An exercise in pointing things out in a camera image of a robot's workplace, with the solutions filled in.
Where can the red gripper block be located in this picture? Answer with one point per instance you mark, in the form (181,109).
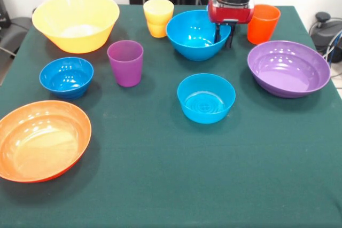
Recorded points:
(231,14)

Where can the medium light blue bowl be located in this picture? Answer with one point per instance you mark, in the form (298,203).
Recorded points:
(192,35)

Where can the large purple plastic bowl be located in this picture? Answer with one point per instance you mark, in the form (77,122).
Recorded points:
(288,70)

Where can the orange-red plastic cup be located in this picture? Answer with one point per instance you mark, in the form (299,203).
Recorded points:
(264,27)

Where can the yellow plastic cup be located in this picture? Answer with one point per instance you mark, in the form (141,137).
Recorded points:
(159,31)
(158,11)

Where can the small light blue bowl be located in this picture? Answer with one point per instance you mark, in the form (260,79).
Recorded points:
(205,105)

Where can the purple plastic cup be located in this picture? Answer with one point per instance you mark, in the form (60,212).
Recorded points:
(125,65)

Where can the dark green tablecloth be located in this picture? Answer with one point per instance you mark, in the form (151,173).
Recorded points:
(171,172)

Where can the large yellow plastic bowl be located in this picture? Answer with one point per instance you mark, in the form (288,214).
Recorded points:
(74,17)

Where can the small dark blue bowl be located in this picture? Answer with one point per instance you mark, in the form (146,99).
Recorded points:
(66,78)

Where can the orange shallow plastic bowl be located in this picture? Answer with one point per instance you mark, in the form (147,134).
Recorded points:
(42,142)

